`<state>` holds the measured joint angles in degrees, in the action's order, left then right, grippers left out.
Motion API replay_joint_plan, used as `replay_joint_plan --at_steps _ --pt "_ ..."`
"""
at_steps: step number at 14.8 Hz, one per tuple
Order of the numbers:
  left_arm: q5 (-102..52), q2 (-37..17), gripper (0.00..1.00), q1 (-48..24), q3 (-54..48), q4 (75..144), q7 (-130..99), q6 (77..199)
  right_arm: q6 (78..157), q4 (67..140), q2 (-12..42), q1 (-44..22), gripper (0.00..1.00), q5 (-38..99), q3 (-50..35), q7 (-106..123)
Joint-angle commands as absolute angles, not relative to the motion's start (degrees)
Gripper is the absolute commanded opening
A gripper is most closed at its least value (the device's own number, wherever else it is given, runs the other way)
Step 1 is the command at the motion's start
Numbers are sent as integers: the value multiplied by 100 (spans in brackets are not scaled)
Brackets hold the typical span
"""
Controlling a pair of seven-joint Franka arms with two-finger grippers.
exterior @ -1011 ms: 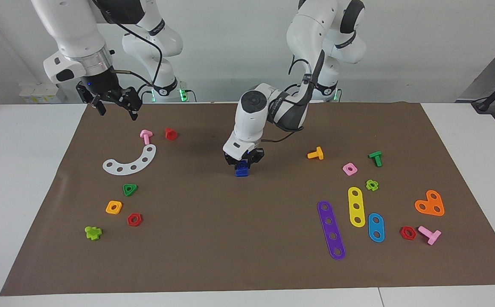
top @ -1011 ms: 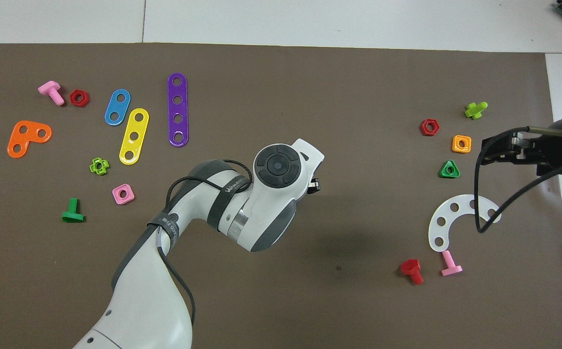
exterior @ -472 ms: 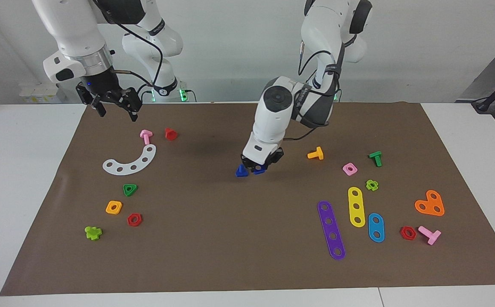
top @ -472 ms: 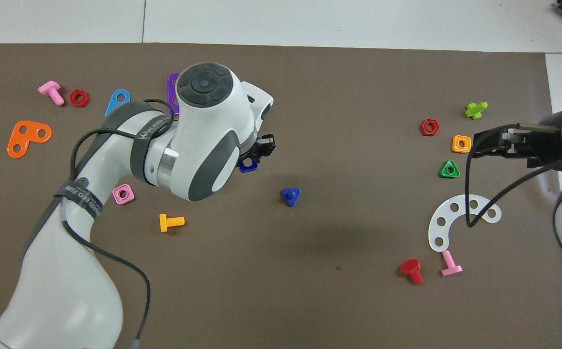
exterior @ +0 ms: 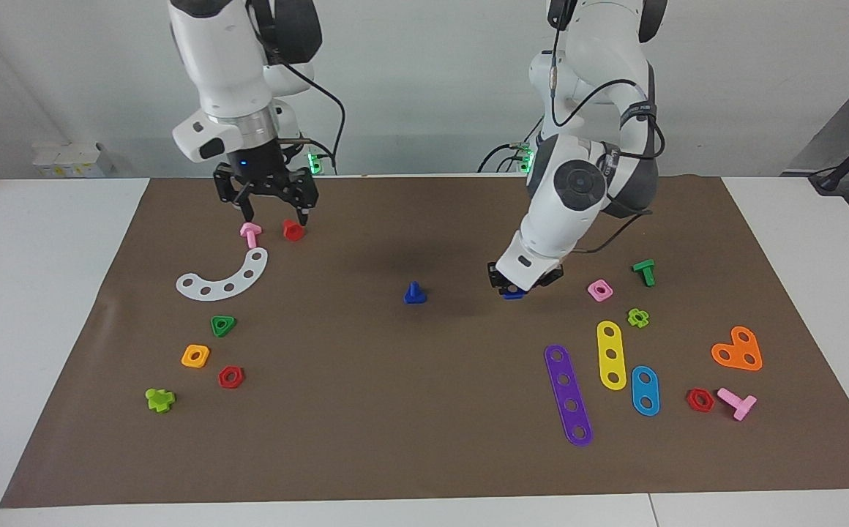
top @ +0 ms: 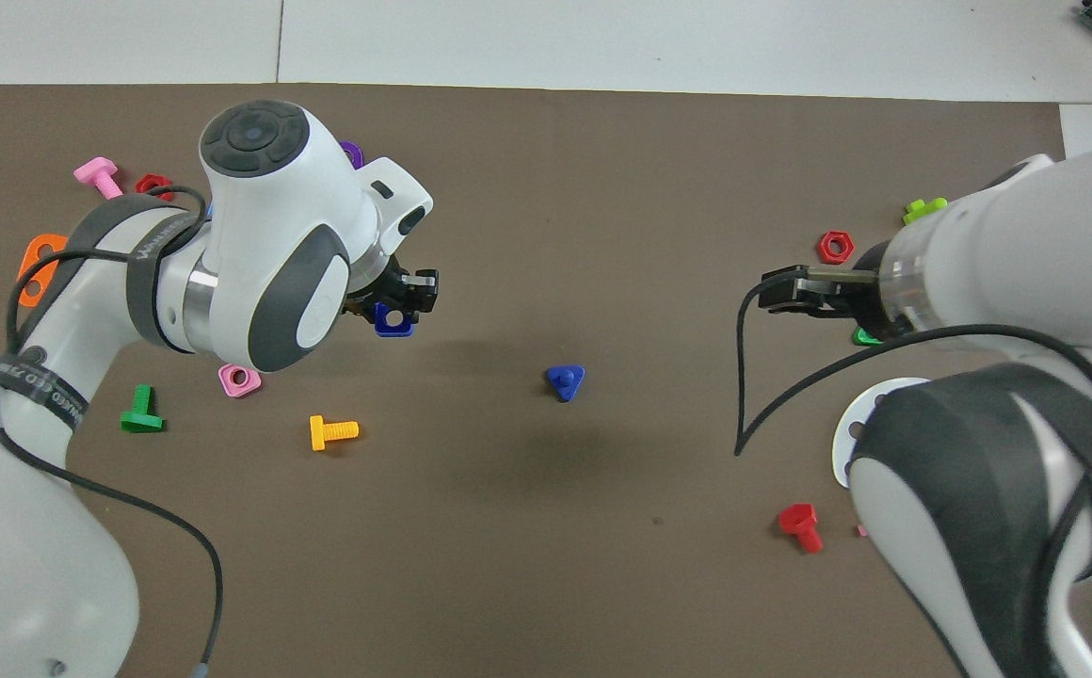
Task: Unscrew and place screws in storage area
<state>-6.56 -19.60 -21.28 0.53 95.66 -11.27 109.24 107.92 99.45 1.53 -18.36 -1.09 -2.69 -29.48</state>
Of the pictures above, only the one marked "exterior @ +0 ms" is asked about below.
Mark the yellow three-hole strip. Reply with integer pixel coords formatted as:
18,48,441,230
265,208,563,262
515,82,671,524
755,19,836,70
596,321,628,392

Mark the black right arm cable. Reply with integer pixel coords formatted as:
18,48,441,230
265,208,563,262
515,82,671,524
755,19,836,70
245,0,346,176

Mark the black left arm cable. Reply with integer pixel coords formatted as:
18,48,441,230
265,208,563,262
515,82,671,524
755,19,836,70
547,0,667,254

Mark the black base cable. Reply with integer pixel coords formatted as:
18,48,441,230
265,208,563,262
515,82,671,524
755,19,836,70
478,121,542,174

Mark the brown table mat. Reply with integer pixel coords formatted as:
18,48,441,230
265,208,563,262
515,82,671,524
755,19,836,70
0,174,849,508

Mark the orange heart-shaped plate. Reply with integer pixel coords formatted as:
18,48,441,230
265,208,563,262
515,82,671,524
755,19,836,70
711,326,763,372

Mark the white background box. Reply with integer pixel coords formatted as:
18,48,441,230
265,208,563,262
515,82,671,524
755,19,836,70
33,143,107,179

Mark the white curved perforated strip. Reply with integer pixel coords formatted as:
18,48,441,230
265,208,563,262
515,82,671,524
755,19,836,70
176,247,269,302

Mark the purple four-hole strip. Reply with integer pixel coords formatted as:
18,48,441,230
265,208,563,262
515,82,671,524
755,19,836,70
544,344,594,447

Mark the blue two-hole strip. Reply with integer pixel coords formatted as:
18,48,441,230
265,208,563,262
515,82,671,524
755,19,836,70
630,365,661,417

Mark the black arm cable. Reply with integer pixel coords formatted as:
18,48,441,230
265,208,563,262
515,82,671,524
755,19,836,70
547,0,667,254
245,0,346,176

